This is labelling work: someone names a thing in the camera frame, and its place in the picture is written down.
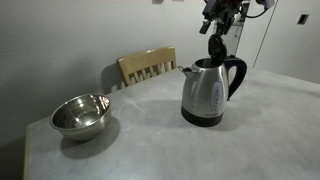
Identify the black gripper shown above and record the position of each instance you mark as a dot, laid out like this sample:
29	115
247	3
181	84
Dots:
221	6

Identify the black kettle lid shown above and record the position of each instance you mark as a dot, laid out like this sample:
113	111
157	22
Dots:
217	48

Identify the stainless steel electric kettle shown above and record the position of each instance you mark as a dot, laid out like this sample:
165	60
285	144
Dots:
203	90

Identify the white cabinet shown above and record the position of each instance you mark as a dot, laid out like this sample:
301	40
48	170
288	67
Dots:
236	38

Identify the wooden chair back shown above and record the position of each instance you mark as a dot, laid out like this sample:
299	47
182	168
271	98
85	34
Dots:
145	61

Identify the stainless steel mixing bowl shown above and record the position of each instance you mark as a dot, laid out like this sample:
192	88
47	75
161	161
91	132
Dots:
80	117

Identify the dark wall switch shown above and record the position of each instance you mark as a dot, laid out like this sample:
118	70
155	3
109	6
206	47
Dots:
303	19

